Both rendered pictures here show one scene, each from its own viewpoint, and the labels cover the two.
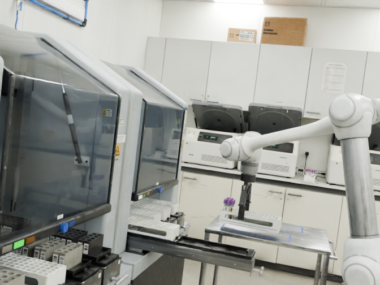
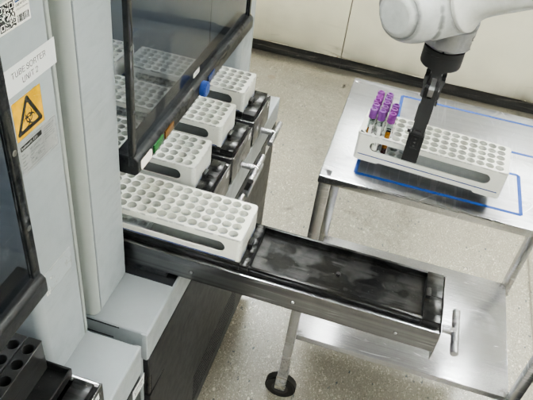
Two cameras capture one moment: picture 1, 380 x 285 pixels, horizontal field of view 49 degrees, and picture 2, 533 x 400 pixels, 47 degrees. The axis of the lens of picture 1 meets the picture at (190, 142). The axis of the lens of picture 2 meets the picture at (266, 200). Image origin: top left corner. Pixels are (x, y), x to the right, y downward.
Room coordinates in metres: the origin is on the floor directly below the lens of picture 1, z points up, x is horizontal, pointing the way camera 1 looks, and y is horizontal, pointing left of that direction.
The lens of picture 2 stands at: (1.05, 0.05, 1.57)
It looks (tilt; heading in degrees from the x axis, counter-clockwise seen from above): 40 degrees down; 356
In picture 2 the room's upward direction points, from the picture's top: 8 degrees clockwise
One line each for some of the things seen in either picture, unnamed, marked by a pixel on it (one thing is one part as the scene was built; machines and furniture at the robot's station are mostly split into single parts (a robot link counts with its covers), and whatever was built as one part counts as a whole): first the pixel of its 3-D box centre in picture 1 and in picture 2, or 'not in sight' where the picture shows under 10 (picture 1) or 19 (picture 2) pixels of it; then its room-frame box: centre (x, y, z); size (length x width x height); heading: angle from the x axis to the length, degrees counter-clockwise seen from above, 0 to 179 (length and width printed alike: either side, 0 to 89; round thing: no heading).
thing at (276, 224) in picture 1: (250, 219); (431, 152); (2.08, -0.35, 0.88); 0.30 x 0.10 x 0.06; 71
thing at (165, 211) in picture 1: (141, 210); (164, 111); (2.21, 0.21, 0.83); 0.30 x 0.10 x 0.06; 75
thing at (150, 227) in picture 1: (145, 228); (170, 213); (1.87, 0.16, 0.83); 0.30 x 0.10 x 0.06; 75
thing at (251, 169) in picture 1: (249, 168); (450, 31); (2.09, -0.31, 1.14); 0.09 x 0.09 x 0.06
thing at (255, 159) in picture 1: (250, 146); not in sight; (2.08, -0.30, 1.25); 0.13 x 0.11 x 0.16; 141
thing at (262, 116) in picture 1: (271, 139); not in sight; (4.30, -0.83, 1.24); 0.62 x 0.56 x 0.69; 165
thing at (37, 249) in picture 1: (46, 252); not in sight; (1.37, 0.43, 0.85); 0.12 x 0.02 x 0.06; 165
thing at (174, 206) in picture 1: (151, 206); (190, 80); (2.35, 0.17, 0.83); 0.30 x 0.10 x 0.06; 75
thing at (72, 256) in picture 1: (70, 257); not in sight; (1.35, 0.34, 0.85); 0.12 x 0.02 x 0.06; 166
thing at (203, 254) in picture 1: (181, 247); (262, 262); (1.83, -0.02, 0.78); 0.73 x 0.14 x 0.09; 75
